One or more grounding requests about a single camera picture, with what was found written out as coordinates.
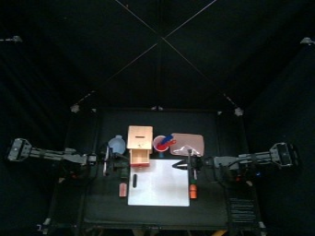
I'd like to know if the white text label sticker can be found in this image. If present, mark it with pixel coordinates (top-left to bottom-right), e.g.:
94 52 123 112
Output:
228 197 256 228

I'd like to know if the thin diagonal frame cord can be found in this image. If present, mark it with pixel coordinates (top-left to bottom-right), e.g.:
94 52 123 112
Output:
114 0 242 109
74 0 218 106

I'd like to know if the light blue bowl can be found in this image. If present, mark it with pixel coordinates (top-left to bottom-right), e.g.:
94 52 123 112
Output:
107 135 127 155

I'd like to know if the blue utensil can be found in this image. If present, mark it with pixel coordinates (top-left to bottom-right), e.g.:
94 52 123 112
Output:
160 134 175 146

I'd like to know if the vertical metal frame pole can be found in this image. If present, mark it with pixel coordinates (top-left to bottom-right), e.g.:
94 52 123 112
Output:
154 0 163 109

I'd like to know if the orange toy carrot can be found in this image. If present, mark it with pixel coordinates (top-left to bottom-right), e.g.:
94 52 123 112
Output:
188 183 198 200

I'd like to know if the red-fronted drawer with wooden knob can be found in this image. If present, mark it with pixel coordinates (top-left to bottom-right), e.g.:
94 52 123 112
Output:
130 148 151 168

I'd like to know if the clear measuring cup with handle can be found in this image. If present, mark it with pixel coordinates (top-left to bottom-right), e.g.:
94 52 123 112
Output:
175 146 203 159

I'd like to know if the white cutting board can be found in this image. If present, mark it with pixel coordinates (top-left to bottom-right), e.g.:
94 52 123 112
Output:
127 159 192 207

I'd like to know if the wooden drawer box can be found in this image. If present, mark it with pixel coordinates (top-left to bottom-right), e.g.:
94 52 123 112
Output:
126 124 154 151

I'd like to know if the red plastic cup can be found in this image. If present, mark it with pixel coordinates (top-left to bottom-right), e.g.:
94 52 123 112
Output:
151 135 174 153

